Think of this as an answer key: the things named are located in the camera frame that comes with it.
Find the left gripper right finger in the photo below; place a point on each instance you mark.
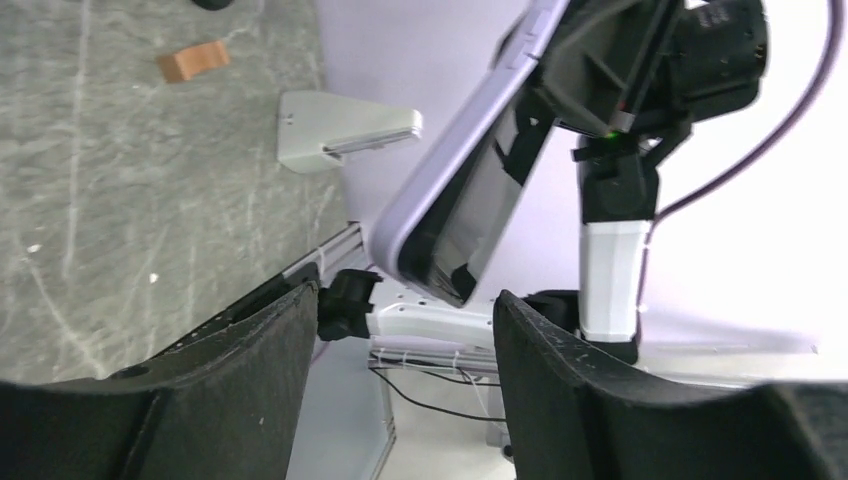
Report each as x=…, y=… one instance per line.
x=575, y=412

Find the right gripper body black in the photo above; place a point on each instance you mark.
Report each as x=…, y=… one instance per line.
x=595, y=71

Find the phone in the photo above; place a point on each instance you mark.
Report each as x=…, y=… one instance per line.
x=439, y=232

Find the white phone stand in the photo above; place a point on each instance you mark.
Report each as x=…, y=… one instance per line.
x=317, y=130

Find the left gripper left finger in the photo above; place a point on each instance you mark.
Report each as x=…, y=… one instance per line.
x=223, y=407

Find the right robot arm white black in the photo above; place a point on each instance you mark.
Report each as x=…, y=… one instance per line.
x=716, y=58

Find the small brown wooden block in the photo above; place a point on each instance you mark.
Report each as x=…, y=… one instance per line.
x=183, y=65

